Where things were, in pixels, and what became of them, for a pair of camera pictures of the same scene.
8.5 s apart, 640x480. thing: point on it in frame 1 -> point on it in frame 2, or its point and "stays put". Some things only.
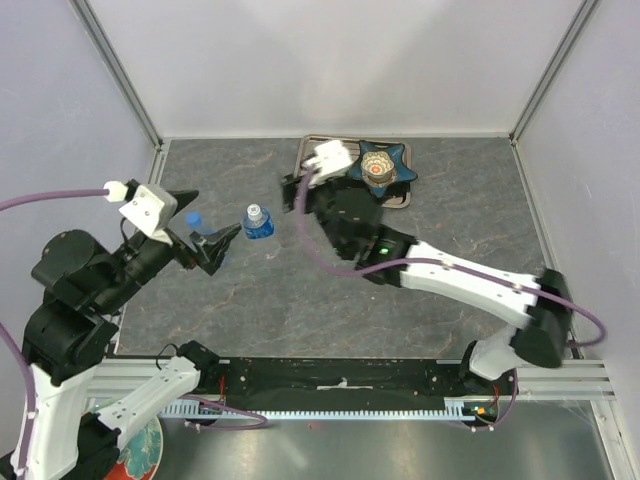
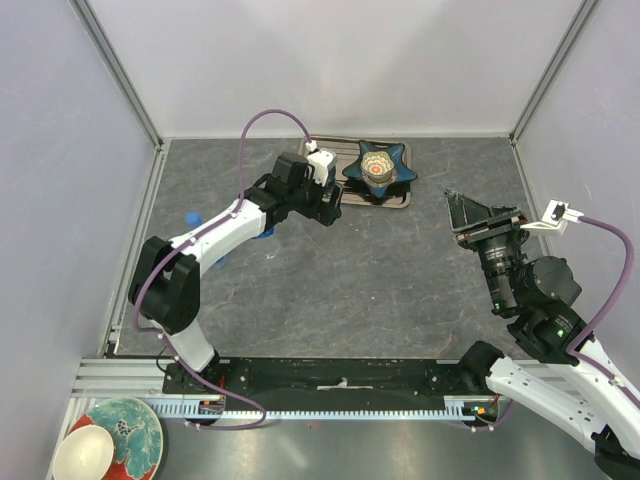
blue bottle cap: [194, 219] stays put
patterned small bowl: [377, 169] stays put
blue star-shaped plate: [403, 174] stays put
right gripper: [291, 184] -> [465, 212]
